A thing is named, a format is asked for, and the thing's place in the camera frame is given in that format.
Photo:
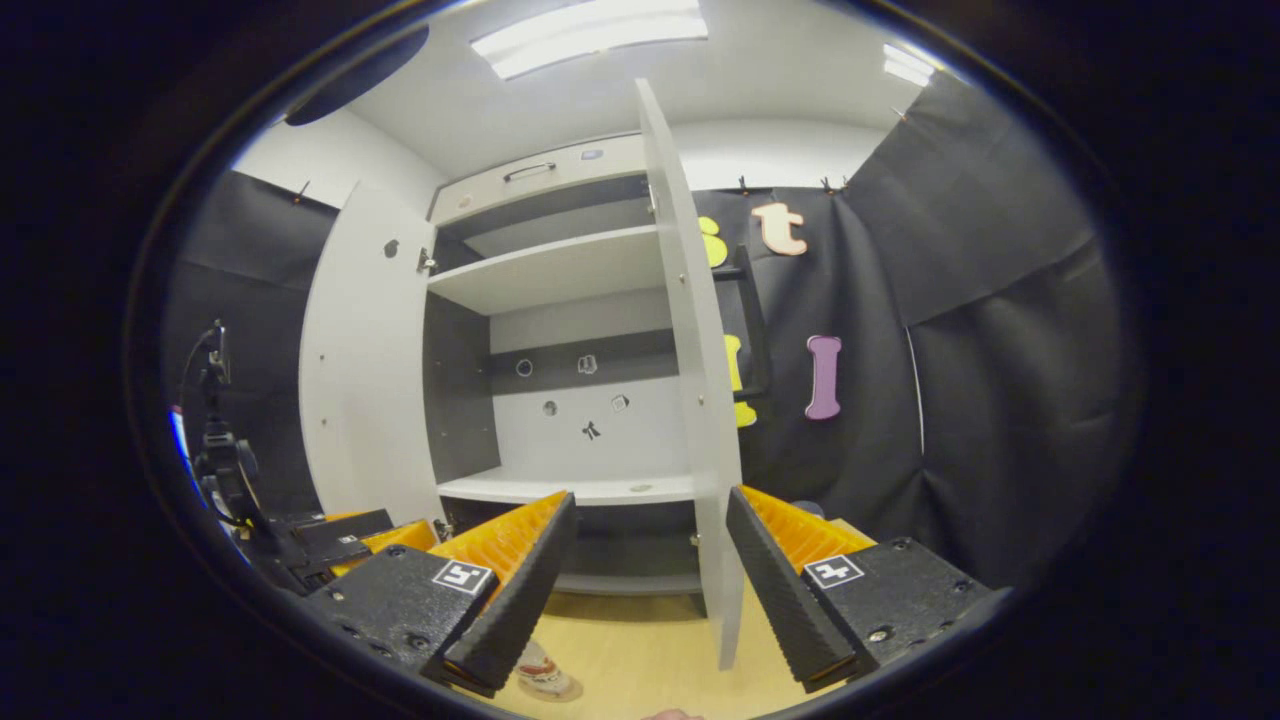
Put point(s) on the clear plastic bottle red label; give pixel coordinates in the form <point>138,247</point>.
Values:
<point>545,675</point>

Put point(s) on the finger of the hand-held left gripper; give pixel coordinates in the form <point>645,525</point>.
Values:
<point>390,540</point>
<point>342,516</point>

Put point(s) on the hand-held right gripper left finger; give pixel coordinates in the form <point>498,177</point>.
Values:
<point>520,600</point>

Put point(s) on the white cabinet door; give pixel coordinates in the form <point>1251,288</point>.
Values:
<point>365,370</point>
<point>705,400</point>

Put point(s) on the round wooden coaster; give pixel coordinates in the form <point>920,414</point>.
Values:
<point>572,692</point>

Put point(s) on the bright screen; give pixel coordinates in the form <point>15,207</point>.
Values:
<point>182,440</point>

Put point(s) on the black backdrop cloth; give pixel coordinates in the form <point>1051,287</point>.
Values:
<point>1000,420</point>
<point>260,350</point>

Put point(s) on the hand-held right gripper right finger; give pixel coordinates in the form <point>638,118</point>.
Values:
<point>780,590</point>

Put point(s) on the penguin plush toy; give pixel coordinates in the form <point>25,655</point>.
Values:
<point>806,508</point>

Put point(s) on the ceiling light panel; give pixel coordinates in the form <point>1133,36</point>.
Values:
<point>908,65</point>
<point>590,35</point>

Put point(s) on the white cabinet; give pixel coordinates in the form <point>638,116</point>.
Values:
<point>590,440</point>

